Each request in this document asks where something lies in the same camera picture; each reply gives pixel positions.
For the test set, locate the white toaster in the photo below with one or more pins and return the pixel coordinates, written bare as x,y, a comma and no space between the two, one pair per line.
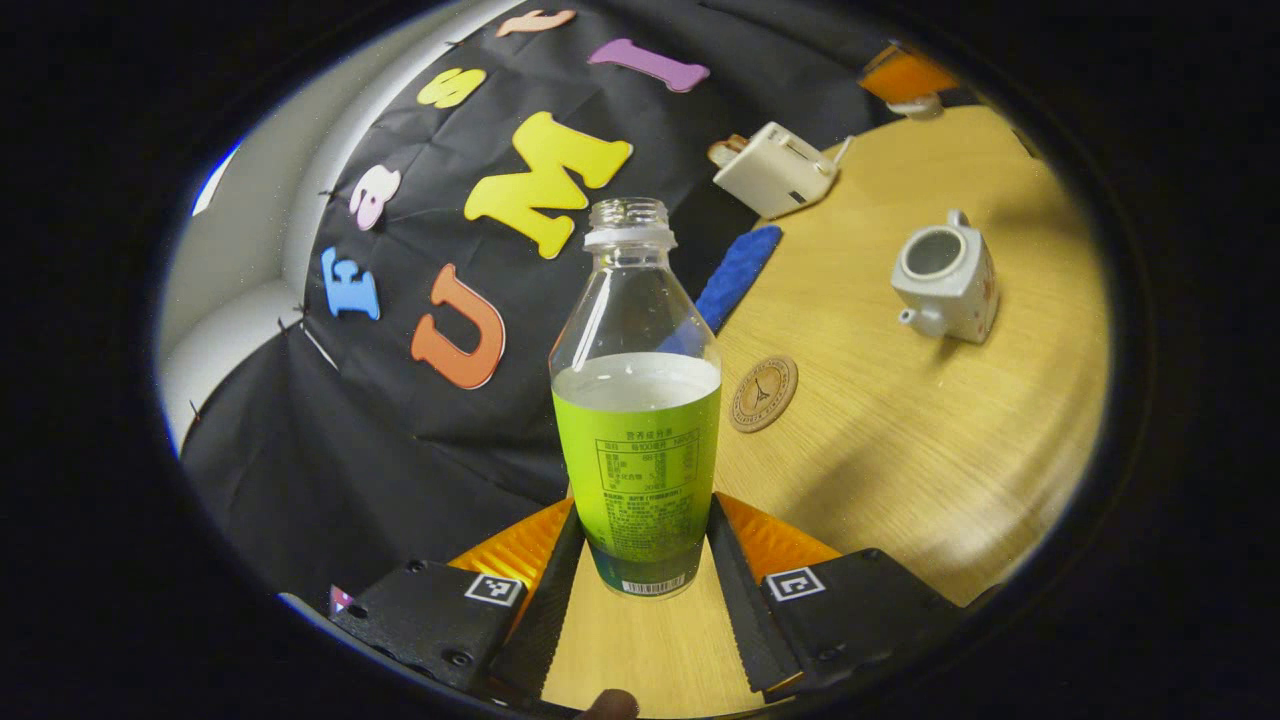
775,172

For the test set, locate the round wooden coaster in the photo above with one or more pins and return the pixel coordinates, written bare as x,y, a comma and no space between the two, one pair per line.
763,394

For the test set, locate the black backdrop cloth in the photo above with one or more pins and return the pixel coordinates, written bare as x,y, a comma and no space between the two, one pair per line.
400,470

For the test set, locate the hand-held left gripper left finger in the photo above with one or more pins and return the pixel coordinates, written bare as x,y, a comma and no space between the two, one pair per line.
545,620

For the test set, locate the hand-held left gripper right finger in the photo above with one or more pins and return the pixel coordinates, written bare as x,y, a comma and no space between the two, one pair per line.
750,610

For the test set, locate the bread slice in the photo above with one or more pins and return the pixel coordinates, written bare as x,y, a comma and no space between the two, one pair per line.
726,150

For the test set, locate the blue towel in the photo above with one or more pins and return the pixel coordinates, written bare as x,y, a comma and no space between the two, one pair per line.
738,275

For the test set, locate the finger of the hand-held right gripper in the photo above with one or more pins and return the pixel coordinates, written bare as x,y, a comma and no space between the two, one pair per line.
905,78

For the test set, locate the green label water bottle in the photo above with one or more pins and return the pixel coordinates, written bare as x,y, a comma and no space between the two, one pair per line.
635,450

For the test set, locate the white teacup lid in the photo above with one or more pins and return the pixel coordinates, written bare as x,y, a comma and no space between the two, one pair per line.
915,107

